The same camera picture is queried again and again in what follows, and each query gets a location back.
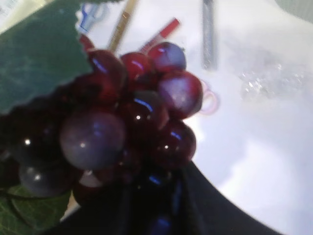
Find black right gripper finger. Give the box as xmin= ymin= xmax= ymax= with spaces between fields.
xmin=180 ymin=162 xmax=279 ymax=235

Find pink scissors with purple sheath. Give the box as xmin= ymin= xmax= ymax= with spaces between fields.
xmin=200 ymin=80 xmax=219 ymax=116

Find purple grape bunch with leaves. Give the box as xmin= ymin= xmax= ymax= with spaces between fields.
xmin=0 ymin=0 xmax=199 ymax=235

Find clear plastic sheet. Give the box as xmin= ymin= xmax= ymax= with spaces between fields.
xmin=238 ymin=48 xmax=313 ymax=101

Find red glitter pen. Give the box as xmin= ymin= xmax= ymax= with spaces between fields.
xmin=138 ymin=18 xmax=180 ymax=53

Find silver glitter pen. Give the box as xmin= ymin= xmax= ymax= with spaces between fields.
xmin=202 ymin=0 xmax=217 ymax=71

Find gold glitter pen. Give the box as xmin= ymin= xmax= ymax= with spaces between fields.
xmin=107 ymin=0 xmax=138 ymax=53

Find green woven plastic basket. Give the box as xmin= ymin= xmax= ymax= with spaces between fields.
xmin=275 ymin=0 xmax=313 ymax=22

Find blue scissors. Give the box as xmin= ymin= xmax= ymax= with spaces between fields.
xmin=78 ymin=3 xmax=109 ymax=34

